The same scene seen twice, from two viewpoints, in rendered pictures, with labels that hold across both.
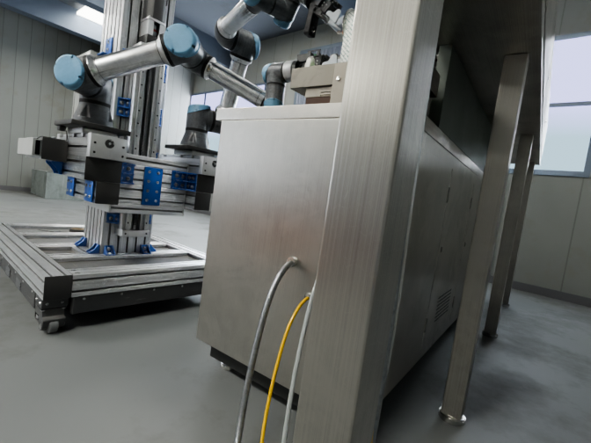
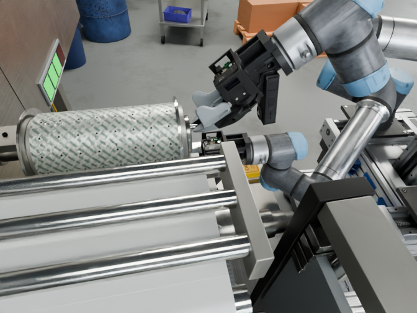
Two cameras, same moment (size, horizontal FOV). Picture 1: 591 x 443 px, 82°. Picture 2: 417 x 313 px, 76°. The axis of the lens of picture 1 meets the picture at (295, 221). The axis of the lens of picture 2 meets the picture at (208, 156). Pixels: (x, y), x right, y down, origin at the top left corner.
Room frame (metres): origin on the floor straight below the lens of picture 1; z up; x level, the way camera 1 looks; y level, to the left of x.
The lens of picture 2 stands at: (1.57, -0.35, 1.61)
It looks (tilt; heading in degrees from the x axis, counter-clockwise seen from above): 48 degrees down; 132
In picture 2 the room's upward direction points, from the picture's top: 3 degrees clockwise
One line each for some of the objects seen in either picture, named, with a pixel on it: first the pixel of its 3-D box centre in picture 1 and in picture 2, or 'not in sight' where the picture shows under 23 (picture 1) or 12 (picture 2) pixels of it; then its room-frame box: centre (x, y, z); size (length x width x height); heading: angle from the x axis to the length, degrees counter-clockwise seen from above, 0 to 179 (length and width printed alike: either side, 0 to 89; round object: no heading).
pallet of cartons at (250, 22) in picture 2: not in sight; (295, 23); (-0.05, 2.95, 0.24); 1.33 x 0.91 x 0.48; 60
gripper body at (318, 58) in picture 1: (310, 67); (224, 151); (1.29, 0.02, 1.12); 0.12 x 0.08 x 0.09; 55
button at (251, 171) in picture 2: not in sight; (247, 167); (1.28, 0.18, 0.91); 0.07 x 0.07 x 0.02; 55
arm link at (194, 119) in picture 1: (200, 117); not in sight; (1.85, 0.58, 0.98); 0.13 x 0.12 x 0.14; 125
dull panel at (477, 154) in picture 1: (486, 154); not in sight; (1.95, -1.01, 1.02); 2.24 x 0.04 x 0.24; 145
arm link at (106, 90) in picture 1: (95, 85); (391, 87); (1.46, 0.91, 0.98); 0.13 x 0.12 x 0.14; 3
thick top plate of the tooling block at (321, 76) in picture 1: (361, 82); not in sight; (1.03, -0.14, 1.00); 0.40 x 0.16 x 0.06; 55
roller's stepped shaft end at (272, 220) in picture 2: not in sight; (273, 222); (1.53, -0.18, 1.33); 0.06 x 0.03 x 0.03; 55
